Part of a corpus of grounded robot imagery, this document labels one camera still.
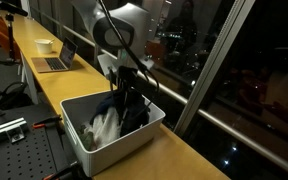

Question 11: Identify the small metal bracket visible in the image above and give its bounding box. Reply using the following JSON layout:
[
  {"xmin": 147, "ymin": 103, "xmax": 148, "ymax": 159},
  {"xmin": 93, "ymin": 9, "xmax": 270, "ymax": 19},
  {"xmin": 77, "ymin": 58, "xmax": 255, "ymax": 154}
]
[{"xmin": 6, "ymin": 127, "xmax": 26, "ymax": 145}]

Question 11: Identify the white towel cloth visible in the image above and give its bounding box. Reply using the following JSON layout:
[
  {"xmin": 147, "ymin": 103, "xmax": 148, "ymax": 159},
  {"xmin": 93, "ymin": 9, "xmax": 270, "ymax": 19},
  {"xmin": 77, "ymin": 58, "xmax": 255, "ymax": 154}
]
[{"xmin": 83, "ymin": 106, "xmax": 124, "ymax": 150}]

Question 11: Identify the black bag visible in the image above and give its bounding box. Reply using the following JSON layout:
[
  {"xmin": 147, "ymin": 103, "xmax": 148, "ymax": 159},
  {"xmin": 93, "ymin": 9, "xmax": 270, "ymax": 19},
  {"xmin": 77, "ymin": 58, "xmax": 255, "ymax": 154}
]
[{"xmin": 0, "ymin": 81, "xmax": 34, "ymax": 111}]

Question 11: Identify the long metal handrail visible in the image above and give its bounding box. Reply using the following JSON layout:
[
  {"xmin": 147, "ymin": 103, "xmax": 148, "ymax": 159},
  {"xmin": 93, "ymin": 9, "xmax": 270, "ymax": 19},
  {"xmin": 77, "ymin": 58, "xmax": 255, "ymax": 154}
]
[{"xmin": 30, "ymin": 6, "xmax": 288, "ymax": 180}]

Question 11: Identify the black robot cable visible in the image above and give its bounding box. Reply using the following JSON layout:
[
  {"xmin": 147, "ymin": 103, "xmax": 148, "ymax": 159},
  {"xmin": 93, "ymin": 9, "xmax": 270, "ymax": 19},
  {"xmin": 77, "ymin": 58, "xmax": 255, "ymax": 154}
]
[{"xmin": 97, "ymin": 0, "xmax": 161, "ymax": 93}]

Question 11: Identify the black clamp orange handle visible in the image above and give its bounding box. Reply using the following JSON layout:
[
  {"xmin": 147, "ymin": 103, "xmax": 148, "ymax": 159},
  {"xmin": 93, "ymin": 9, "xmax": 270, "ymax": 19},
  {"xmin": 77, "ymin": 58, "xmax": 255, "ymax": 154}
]
[
  {"xmin": 42, "ymin": 161, "xmax": 92, "ymax": 180},
  {"xmin": 32, "ymin": 114, "xmax": 66, "ymax": 150}
]

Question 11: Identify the black perforated breadboard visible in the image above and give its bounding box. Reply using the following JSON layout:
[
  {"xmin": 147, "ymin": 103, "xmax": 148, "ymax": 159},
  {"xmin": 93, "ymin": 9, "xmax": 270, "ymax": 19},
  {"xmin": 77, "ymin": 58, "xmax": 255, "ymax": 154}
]
[{"xmin": 0, "ymin": 102, "xmax": 79, "ymax": 180}]

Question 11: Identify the grey window mullion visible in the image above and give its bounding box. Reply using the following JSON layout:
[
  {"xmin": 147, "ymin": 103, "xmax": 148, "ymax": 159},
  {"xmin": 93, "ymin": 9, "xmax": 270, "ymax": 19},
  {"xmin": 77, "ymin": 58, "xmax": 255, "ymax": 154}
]
[{"xmin": 173, "ymin": 0, "xmax": 257, "ymax": 138}]

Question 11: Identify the white plastic basket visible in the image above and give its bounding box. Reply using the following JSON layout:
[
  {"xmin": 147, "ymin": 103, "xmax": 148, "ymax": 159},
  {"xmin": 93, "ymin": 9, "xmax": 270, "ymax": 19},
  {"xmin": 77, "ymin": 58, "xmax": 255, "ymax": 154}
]
[{"xmin": 59, "ymin": 89, "xmax": 167, "ymax": 178}]

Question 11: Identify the aluminium extrusion rail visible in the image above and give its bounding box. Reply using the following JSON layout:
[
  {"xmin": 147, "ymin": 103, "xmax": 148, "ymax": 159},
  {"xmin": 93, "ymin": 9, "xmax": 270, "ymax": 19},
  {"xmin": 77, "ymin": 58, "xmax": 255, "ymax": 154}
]
[{"xmin": 0, "ymin": 116, "xmax": 29, "ymax": 141}]

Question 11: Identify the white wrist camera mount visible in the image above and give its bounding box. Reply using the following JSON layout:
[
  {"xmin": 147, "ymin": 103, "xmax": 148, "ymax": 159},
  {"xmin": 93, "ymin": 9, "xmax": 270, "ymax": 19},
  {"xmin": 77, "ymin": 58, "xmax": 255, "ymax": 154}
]
[{"xmin": 97, "ymin": 52, "xmax": 156, "ymax": 77}]

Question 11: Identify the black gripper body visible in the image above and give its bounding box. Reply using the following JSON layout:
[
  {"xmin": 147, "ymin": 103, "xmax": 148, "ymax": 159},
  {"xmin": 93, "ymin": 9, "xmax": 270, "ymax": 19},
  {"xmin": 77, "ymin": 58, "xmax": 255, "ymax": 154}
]
[{"xmin": 114, "ymin": 65, "xmax": 142, "ymax": 102}]

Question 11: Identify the plush carrot toy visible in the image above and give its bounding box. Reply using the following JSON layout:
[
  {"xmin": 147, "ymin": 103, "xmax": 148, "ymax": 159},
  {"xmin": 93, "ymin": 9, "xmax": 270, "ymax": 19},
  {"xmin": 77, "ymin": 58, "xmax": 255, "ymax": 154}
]
[{"xmin": 78, "ymin": 123, "xmax": 98, "ymax": 152}]

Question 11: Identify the white bowl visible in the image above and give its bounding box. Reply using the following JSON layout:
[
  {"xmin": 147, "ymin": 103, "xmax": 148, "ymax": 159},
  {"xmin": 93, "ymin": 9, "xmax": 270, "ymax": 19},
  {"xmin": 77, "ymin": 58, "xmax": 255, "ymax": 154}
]
[{"xmin": 34, "ymin": 38, "xmax": 55, "ymax": 55}]

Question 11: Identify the dark blue cloth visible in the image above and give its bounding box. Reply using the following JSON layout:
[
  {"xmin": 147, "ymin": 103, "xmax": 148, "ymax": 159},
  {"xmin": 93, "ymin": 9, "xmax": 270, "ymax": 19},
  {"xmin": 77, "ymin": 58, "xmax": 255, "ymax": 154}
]
[{"xmin": 90, "ymin": 89, "xmax": 151, "ymax": 138}]

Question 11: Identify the silver open laptop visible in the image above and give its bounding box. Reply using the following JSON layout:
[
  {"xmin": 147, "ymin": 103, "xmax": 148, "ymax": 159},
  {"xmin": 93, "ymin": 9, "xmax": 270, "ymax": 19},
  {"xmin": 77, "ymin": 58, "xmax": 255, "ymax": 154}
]
[{"xmin": 31, "ymin": 36, "xmax": 79, "ymax": 74}]

